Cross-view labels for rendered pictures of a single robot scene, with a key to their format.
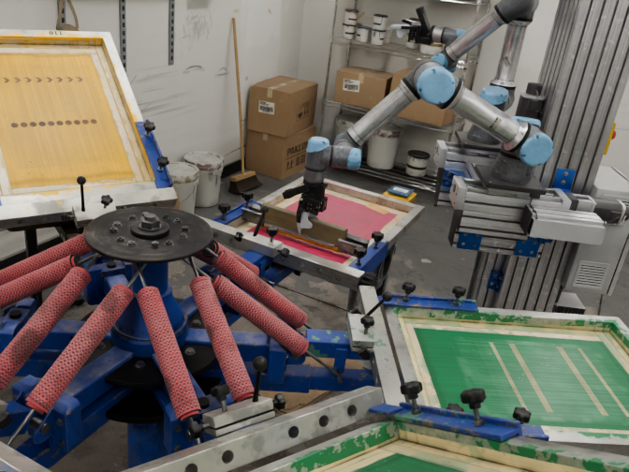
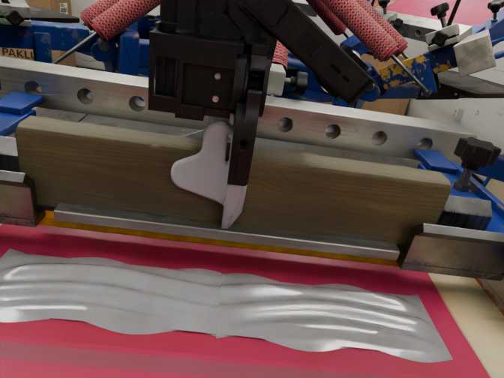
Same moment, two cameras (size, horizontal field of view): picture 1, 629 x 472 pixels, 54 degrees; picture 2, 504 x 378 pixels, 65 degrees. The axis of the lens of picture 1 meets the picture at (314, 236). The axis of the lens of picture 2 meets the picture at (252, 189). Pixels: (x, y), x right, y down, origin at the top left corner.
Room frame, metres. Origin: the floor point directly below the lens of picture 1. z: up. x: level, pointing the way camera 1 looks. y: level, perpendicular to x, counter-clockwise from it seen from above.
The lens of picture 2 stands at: (2.37, -0.09, 1.18)
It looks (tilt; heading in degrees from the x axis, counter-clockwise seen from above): 27 degrees down; 151
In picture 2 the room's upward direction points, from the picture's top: 10 degrees clockwise
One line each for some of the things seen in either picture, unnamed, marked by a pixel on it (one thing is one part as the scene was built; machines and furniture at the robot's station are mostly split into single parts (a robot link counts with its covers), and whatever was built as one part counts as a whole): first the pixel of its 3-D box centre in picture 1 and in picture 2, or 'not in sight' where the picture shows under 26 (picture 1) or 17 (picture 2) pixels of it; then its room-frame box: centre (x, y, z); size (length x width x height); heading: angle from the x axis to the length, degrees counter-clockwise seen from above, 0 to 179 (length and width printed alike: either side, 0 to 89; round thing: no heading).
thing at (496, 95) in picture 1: (492, 103); not in sight; (2.77, -0.71, 1.42); 0.13 x 0.12 x 0.14; 155
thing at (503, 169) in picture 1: (513, 164); not in sight; (2.26, -0.71, 1.31); 0.15 x 0.15 x 0.10
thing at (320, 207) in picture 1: (313, 196); (220, 32); (2.09, 0.02, 1.15); 0.09 x 0.08 x 0.12; 66
